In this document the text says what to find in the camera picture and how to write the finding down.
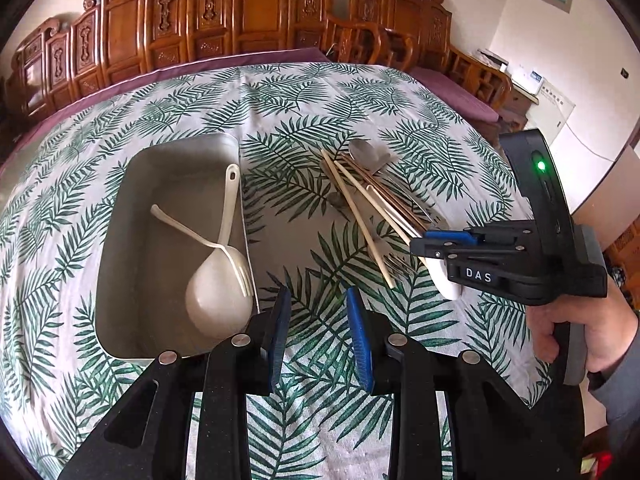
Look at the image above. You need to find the white plastic fork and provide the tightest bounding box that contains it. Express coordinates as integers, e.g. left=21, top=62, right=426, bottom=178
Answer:
left=150, top=203, right=254, bottom=297

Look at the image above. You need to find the wooden chair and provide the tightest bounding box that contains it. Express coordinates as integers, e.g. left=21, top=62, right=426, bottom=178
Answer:
left=380, top=30, right=417, bottom=71
left=325, top=14, right=383, bottom=63

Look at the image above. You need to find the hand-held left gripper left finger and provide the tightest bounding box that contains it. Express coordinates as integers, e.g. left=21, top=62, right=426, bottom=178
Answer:
left=57, top=284, right=293, bottom=480

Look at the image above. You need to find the leaf print tablecloth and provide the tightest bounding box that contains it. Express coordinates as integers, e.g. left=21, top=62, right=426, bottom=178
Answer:
left=0, top=60, right=568, bottom=480

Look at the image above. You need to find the person's right hand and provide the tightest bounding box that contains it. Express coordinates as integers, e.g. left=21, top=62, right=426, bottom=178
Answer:
left=527, top=286, right=632, bottom=376

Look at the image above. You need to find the metal fork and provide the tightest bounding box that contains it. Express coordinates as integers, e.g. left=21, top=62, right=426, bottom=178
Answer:
left=327, top=191, right=419, bottom=280

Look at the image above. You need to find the white rice paddle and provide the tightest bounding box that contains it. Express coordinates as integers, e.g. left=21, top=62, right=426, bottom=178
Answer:
left=185, top=162, right=254, bottom=340

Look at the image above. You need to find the person's right forearm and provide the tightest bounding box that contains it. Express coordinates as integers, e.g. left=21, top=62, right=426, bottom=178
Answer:
left=586, top=342, right=640, bottom=480

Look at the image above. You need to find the light wooden chopstick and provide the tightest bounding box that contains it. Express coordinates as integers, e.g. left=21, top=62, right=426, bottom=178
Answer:
left=320, top=149, right=397, bottom=290
left=327, top=155, right=426, bottom=246

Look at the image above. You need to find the brown chopstick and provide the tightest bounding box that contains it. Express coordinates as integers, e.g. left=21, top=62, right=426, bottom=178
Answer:
left=341, top=155, right=431, bottom=228
left=347, top=154, right=436, bottom=224

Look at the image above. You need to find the wooden side table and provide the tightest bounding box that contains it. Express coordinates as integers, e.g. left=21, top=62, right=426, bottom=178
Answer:
left=500, top=85, right=532, bottom=133

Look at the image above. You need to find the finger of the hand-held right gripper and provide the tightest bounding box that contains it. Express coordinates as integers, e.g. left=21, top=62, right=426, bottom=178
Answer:
left=410, top=220, right=539, bottom=260
left=446, top=252, right=539, bottom=291

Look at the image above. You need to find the grey metal tray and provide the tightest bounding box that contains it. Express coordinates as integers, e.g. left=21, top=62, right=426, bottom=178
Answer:
left=95, top=132, right=262, bottom=361

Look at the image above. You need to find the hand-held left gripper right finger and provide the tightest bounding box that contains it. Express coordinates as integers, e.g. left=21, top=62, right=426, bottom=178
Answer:
left=346, top=286, right=586, bottom=480

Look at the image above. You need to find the red object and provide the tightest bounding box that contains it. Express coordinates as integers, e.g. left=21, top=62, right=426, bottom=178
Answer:
left=590, top=452, right=617, bottom=480

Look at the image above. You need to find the white cabinet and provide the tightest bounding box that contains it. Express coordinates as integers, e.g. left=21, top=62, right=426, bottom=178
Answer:
left=527, top=82, right=640, bottom=233

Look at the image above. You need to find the white plastic spoon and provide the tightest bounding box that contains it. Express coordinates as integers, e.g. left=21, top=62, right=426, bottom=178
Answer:
left=366, top=185, right=462, bottom=301

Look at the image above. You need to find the metal spoon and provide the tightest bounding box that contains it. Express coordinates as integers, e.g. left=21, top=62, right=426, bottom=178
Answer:
left=348, top=139, right=446, bottom=227

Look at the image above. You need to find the white device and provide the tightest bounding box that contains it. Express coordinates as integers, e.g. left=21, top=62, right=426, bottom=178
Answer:
left=475, top=49, right=509, bottom=72

